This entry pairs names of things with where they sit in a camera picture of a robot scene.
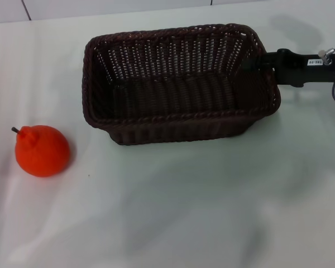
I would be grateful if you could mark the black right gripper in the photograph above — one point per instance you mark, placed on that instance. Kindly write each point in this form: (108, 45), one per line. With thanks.
(298, 69)

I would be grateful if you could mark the dark brown woven basket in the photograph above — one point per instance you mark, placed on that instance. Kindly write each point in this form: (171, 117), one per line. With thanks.
(178, 103)

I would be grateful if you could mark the white tablecloth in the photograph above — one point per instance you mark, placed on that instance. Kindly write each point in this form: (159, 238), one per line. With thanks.
(156, 217)

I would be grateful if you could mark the orange toy pear fruit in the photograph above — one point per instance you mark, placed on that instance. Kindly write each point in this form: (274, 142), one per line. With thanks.
(43, 152)

